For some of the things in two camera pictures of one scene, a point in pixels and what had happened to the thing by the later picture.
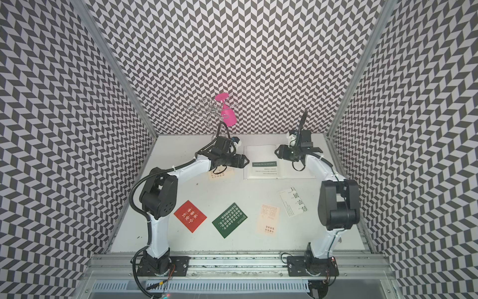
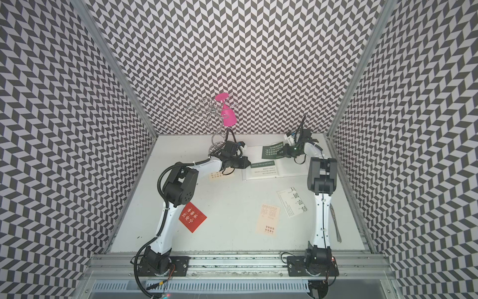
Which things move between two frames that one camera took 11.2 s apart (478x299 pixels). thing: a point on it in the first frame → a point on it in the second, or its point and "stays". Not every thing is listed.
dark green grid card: x=229 y=220 → x=271 y=151
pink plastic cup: x=228 y=114 stays
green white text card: x=264 y=168 stays
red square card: x=190 y=216 stays
